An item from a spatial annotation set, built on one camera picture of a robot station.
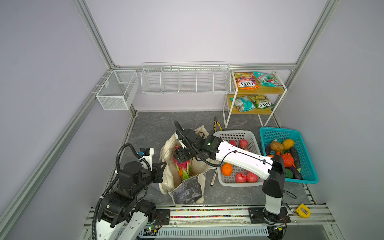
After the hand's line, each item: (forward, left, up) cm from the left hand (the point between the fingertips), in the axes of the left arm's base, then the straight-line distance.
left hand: (165, 166), depth 66 cm
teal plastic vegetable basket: (0, -76, -17) cm, 78 cm away
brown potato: (+16, -64, -17) cm, 68 cm away
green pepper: (-1, -65, -18) cm, 68 cm away
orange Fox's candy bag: (+45, -45, +11) cm, 65 cm away
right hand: (+8, -5, -4) cm, 10 cm away
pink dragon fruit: (+2, -8, -6) cm, 11 cm away
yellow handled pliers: (+43, -31, -23) cm, 58 cm away
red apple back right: (+21, -45, -20) cm, 54 cm away
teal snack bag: (+43, -48, -6) cm, 65 cm away
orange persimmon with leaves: (-1, -6, -8) cm, 10 cm away
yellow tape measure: (-19, -66, -22) cm, 72 cm away
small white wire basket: (+58, +37, -1) cm, 68 cm away
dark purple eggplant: (-1, -70, -20) cm, 73 cm away
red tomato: (+5, -65, -14) cm, 67 cm away
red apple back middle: (+23, -39, -21) cm, 49 cm away
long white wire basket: (+59, -12, +6) cm, 60 cm away
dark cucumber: (+9, -74, -19) cm, 77 cm away
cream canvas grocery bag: (-10, -7, -7) cm, 14 cm away
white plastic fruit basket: (+25, -41, -17) cm, 51 cm away
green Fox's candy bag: (+45, -61, -6) cm, 75 cm away
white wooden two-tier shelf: (+56, -76, -10) cm, 95 cm away
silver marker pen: (+2, -24, -23) cm, 34 cm away
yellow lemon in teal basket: (+18, -73, -18) cm, 78 cm away
